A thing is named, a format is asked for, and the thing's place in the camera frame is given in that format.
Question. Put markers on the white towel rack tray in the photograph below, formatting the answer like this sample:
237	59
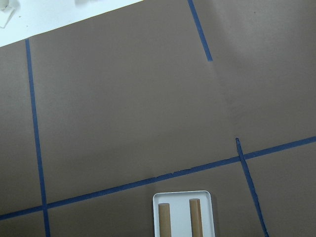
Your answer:
180	217

